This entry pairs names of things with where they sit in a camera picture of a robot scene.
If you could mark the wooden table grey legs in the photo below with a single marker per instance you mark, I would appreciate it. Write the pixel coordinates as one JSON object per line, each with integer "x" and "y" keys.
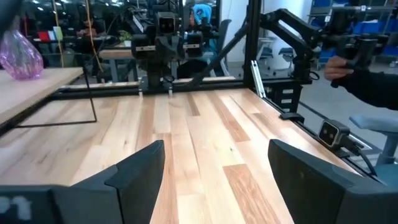
{"x": 115, "y": 54}

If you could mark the black spare robot arm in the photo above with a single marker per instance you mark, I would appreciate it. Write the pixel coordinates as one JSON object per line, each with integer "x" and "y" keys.
{"x": 295, "y": 31}

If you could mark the small green potted plant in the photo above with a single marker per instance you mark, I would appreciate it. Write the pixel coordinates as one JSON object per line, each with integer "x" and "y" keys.
{"x": 126, "y": 37}

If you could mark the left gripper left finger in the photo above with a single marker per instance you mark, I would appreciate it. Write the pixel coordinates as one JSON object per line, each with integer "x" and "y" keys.
{"x": 124, "y": 196}

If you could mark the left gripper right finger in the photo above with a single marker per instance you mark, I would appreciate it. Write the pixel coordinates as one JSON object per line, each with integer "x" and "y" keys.
{"x": 311, "y": 193}

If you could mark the person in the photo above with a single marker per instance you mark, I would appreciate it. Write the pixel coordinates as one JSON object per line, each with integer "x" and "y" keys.
{"x": 90, "y": 29}
{"x": 373, "y": 87}
{"x": 202, "y": 12}

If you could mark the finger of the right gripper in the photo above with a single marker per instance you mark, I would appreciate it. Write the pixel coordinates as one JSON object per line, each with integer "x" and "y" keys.
{"x": 143, "y": 46}
{"x": 193, "y": 45}

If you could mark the black controller box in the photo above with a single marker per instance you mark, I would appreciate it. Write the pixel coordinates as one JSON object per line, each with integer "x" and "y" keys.
{"x": 287, "y": 99}

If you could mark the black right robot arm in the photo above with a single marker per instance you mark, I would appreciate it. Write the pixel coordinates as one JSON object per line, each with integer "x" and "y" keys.
{"x": 155, "y": 74}

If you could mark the silver aluminium bar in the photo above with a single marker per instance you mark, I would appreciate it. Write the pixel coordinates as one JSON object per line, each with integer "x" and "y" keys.
{"x": 258, "y": 79}

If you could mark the white chair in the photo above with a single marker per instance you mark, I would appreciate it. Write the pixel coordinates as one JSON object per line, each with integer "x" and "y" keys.
{"x": 222, "y": 67}

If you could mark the purple glass vase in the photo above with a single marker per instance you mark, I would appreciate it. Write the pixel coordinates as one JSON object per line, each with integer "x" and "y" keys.
{"x": 21, "y": 59}

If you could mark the blue grey stool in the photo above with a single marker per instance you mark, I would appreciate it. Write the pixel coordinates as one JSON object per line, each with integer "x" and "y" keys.
{"x": 373, "y": 121}

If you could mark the small dark grey camera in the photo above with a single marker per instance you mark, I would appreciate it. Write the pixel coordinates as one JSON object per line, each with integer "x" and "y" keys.
{"x": 331, "y": 133}

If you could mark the blue bin storage rack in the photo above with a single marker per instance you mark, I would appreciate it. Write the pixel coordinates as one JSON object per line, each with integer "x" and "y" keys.
{"x": 373, "y": 28}

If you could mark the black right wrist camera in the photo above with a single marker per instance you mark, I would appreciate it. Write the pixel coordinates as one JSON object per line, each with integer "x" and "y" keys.
{"x": 167, "y": 23}

